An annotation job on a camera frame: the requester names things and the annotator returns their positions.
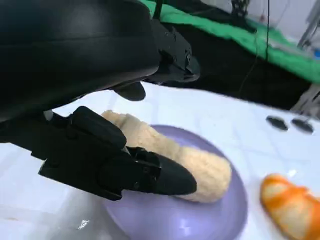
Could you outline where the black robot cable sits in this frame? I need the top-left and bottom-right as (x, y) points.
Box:
(152, 0), (164, 22)

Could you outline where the black machine stand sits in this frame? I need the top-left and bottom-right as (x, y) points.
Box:
(231, 0), (258, 34)

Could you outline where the green cloth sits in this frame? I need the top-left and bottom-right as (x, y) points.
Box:
(138, 0), (320, 84)

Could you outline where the black table grommet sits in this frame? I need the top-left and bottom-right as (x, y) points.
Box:
(291, 117), (315, 134)
(265, 115), (289, 131)

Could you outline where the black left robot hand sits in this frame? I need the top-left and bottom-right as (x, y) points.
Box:
(0, 0), (201, 202)

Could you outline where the orange and white bread roll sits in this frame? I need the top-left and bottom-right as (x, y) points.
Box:
(259, 173), (320, 240)

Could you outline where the black hanging cable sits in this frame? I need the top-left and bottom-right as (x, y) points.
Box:
(264, 0), (271, 61)

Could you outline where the grey metal table leg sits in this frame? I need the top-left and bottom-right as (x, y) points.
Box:
(289, 84), (320, 116)

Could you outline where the silver metal frame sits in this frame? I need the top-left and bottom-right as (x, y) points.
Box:
(296, 0), (320, 51)

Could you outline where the beige towel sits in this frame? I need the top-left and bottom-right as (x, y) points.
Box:
(101, 109), (233, 204)

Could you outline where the lilac plate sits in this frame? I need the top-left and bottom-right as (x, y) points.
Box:
(101, 124), (249, 240)

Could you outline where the thin black cable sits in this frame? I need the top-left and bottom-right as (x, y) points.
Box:
(238, 32), (260, 99)

